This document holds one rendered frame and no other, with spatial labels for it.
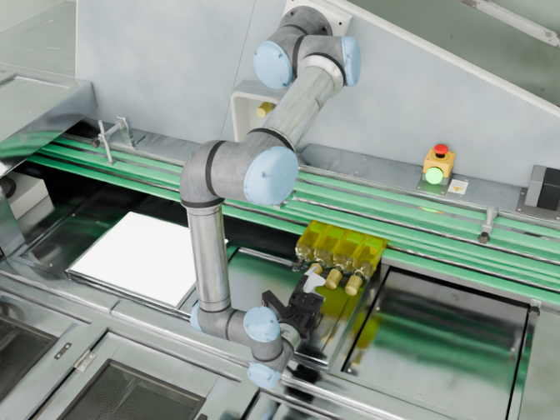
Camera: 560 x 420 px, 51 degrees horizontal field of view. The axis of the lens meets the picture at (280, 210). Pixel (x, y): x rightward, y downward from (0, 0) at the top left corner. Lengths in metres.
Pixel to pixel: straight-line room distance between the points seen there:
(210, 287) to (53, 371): 0.60
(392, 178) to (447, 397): 0.60
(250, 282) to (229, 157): 0.72
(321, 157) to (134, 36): 0.74
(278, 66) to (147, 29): 0.66
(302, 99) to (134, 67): 0.95
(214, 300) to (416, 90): 0.78
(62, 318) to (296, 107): 1.02
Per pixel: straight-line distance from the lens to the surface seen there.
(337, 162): 1.77
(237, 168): 1.13
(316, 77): 1.35
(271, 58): 1.47
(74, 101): 2.23
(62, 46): 2.64
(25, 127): 2.10
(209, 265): 1.30
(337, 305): 1.72
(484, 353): 1.71
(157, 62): 2.04
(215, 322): 1.38
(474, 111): 1.66
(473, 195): 1.69
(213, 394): 1.61
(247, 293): 1.77
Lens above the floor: 2.20
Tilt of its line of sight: 44 degrees down
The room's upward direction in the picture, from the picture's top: 143 degrees counter-clockwise
